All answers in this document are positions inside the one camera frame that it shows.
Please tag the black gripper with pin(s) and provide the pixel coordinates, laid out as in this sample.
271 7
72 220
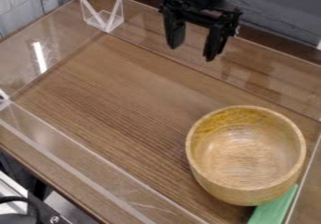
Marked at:
214 14

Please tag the brown wooden bowl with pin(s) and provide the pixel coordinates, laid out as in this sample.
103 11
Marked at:
246 153

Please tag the green block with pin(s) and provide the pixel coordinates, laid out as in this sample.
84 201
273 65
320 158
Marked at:
271 212

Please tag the clear acrylic corner bracket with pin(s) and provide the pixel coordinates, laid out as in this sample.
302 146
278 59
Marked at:
104 20

